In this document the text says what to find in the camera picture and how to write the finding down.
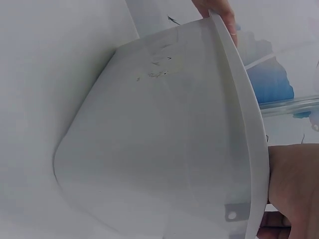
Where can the white plastic basin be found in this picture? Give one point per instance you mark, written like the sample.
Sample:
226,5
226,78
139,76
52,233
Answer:
154,139

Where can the person's right hand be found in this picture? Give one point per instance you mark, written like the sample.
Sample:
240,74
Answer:
296,184

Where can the person's left hand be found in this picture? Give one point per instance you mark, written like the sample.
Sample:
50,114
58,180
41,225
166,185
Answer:
223,11

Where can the person's right fingers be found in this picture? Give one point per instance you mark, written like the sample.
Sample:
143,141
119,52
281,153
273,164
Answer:
274,224

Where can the person's left fingers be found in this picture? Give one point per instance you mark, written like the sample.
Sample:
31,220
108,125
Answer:
228,17

